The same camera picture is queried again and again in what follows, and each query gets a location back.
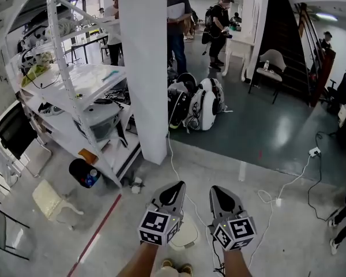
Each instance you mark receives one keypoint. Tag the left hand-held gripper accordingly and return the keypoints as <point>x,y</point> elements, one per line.
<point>155,224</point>

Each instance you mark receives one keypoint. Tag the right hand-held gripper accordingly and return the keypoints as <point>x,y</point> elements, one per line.
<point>236,229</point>

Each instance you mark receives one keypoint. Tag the white trash bin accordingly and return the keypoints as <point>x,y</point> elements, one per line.
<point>188,232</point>

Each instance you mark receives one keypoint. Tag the person's left forearm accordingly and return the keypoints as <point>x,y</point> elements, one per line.
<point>138,261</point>

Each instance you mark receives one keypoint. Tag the person's right forearm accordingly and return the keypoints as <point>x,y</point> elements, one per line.
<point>236,264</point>

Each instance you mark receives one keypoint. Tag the person's left shoe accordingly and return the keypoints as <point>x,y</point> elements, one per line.
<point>167,263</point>

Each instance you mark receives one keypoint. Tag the person's shoe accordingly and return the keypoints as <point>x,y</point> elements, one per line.
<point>167,263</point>
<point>186,268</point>

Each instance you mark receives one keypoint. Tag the white floor adapter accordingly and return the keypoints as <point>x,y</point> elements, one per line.
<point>137,185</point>

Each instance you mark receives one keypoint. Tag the person's left leg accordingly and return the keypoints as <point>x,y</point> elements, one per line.
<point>170,272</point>

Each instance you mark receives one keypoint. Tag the person's right shoe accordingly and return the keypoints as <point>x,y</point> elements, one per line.
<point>186,268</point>

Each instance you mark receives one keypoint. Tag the blue plastic bottle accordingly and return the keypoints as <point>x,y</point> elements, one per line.
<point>91,177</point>

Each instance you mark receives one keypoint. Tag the grey bin with black bag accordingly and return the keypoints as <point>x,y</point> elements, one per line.
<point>78,170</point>

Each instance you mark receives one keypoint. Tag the orange cushion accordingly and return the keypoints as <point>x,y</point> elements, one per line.
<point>88,156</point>

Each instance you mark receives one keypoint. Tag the white power strip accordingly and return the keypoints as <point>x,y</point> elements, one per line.
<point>315,151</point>

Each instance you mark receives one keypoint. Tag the cream ornate stool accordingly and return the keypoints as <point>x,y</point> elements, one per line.
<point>47,198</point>

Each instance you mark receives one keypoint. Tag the white grey shell device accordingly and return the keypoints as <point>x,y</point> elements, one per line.
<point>101,120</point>

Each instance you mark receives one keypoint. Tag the black hard-shell backpack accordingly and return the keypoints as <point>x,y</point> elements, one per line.
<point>177,102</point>

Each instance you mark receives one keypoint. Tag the white hard-shell backpack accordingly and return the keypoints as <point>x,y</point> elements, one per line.
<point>207,105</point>

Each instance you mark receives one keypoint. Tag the teal hand tool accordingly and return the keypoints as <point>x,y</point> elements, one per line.
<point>111,76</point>

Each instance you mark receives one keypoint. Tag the grey white headset device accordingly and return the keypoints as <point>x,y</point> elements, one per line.
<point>50,110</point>

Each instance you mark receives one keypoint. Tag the white square pillar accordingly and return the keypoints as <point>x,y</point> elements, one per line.
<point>144,68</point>

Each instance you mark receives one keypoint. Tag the white metal shelving rack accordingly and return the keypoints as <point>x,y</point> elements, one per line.
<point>83,79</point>

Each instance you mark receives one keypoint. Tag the black swivel chair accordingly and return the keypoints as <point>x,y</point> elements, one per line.
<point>331,92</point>

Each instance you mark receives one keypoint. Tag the small white bottle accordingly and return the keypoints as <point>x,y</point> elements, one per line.
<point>266,65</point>

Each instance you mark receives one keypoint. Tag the black mesh office chair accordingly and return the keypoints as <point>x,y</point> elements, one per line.
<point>14,131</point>

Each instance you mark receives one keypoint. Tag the white curved-back chair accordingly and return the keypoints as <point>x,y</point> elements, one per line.
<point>272,58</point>

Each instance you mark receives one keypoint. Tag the white ornate table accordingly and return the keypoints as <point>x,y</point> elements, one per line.
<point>239,42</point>

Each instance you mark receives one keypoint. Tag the yellow-green cloth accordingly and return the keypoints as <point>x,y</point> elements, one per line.
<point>34,74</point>

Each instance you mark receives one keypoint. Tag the dark staircase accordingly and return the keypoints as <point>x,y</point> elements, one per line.
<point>282,33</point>

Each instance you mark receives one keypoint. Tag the short ceiling light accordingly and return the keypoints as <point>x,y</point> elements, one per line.
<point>326,16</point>

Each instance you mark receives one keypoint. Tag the grey chair with black frame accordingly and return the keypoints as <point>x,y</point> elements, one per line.
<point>0,229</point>

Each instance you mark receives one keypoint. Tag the black frame table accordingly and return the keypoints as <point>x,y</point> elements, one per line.
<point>86,39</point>

